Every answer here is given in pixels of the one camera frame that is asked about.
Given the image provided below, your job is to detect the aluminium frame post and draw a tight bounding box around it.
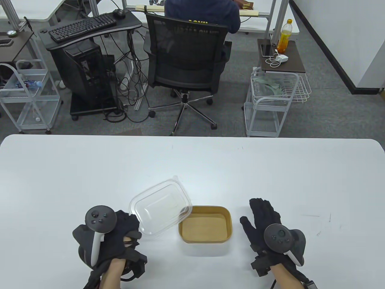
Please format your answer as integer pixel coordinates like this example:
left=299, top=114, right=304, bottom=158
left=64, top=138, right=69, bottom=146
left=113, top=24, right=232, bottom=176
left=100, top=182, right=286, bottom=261
left=0, top=0, right=27, bottom=30
left=264, top=0, right=290, bottom=45

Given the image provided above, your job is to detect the black computer tower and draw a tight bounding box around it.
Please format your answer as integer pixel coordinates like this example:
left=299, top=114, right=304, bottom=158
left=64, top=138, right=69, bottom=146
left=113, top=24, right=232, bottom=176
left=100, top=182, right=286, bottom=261
left=50, top=39, right=118, bottom=121

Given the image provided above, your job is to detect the white charger with cable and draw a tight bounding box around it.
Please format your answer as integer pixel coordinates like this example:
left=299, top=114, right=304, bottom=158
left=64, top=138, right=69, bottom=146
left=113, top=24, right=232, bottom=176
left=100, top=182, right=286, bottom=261
left=265, top=54, right=289, bottom=68

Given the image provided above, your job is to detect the person's right hand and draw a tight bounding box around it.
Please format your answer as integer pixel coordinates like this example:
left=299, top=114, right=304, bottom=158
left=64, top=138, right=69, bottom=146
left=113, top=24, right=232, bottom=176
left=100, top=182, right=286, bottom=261
left=240, top=198, right=307, bottom=277

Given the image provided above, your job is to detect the pale green cloth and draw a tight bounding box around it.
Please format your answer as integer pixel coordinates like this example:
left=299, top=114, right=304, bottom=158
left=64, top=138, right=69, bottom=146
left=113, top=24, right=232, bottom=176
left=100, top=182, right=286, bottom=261
left=254, top=77, right=289, bottom=94

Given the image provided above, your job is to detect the beige wooden board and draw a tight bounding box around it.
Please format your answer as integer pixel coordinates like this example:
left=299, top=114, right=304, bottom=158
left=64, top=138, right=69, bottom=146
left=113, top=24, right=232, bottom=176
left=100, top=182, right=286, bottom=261
left=134, top=4, right=260, bottom=16

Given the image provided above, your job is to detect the person's right forearm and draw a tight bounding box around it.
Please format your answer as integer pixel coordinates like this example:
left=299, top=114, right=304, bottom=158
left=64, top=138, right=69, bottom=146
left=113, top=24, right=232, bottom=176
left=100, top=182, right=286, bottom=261
left=271, top=264, right=302, bottom=289

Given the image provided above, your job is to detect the person's left hand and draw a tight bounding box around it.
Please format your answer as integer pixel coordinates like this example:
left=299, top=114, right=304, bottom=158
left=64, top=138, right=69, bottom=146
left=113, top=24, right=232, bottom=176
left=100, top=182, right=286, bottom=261
left=72, top=210, right=148, bottom=279

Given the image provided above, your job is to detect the brown takeout box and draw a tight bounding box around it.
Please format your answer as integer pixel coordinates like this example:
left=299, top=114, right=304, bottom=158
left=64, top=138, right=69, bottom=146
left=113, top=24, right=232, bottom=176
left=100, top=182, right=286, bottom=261
left=178, top=206, right=233, bottom=244

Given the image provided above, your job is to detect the black keyboard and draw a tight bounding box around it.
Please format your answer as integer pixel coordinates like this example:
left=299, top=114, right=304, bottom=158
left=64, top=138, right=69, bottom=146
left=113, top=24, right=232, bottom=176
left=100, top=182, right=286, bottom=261
left=48, top=13, right=117, bottom=42

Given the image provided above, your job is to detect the white rounded table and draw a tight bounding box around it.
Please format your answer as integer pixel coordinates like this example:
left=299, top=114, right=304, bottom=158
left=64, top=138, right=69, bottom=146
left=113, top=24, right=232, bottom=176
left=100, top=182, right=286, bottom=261
left=0, top=0, right=65, bottom=21

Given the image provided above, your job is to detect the brown side table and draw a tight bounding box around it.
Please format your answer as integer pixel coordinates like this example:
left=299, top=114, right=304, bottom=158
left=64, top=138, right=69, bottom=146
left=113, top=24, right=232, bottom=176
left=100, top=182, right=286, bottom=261
left=257, top=39, right=306, bottom=73
left=0, top=30, right=35, bottom=64

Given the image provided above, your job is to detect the white wire cart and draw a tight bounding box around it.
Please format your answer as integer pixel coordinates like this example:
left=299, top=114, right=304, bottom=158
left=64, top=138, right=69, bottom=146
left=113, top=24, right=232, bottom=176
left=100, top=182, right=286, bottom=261
left=244, top=67, right=300, bottom=138
left=0, top=59, right=63, bottom=134

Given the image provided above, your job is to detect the white wire basket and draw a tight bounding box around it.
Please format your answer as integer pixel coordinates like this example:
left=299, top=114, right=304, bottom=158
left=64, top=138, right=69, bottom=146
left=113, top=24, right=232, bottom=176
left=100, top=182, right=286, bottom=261
left=283, top=72, right=312, bottom=103

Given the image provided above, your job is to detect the clear plastic lid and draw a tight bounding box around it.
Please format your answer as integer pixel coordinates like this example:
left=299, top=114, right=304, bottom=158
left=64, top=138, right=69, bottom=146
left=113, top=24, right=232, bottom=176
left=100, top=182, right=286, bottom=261
left=129, top=175, right=193, bottom=237

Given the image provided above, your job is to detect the person's left forearm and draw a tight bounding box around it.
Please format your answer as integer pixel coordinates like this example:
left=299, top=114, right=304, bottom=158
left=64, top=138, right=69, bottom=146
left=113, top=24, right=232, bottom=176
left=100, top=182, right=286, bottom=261
left=101, top=259, right=125, bottom=289

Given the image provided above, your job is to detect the yellow drink bottle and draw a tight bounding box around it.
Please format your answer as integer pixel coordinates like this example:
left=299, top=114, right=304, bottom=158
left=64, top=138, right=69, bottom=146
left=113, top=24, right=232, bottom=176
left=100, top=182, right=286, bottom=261
left=276, top=19, right=293, bottom=53

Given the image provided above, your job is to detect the black mesh office chair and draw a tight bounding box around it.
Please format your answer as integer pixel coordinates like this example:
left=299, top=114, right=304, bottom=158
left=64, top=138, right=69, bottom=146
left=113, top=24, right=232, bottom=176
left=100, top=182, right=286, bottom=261
left=143, top=14, right=233, bottom=136

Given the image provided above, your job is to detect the black and white controller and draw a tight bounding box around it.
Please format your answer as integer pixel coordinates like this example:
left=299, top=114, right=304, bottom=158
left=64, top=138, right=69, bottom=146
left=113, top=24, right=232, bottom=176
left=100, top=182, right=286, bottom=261
left=85, top=205, right=118, bottom=267
left=263, top=224, right=301, bottom=267

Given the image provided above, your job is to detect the tangle of black cables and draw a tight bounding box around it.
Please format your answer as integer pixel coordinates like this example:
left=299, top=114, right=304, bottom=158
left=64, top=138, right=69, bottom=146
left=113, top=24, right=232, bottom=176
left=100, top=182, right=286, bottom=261
left=102, top=30, right=151, bottom=123

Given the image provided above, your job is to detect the white table with metal frame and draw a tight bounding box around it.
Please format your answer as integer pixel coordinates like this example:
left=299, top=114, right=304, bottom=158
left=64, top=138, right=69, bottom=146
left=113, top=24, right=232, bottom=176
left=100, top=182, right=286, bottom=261
left=87, top=0, right=300, bottom=34

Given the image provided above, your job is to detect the black computer desk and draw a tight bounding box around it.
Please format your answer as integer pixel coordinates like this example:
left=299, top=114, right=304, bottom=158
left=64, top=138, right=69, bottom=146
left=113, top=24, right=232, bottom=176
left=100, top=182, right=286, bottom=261
left=38, top=11, right=143, bottom=80

